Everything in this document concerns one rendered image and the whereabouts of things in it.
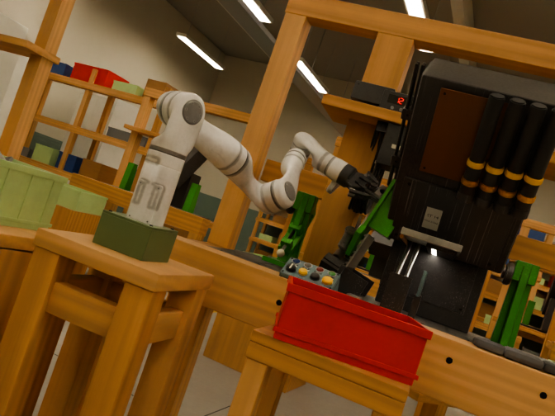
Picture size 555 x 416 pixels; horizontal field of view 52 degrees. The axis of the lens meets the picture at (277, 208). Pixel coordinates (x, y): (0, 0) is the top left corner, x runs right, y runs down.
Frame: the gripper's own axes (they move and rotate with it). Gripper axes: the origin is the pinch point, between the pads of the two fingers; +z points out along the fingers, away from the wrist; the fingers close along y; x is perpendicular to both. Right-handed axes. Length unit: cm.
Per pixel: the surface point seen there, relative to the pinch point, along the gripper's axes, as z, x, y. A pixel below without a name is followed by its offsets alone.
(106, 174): -378, 408, 212
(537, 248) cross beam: 51, 13, 35
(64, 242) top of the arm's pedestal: -39, -21, -89
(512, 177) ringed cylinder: 30.8, -36.6, -8.0
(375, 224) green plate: 5.8, -2.7, -14.5
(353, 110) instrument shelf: -26.6, -6.2, 24.2
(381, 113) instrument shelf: -17.1, -9.0, 27.2
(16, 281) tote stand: -57, 7, -93
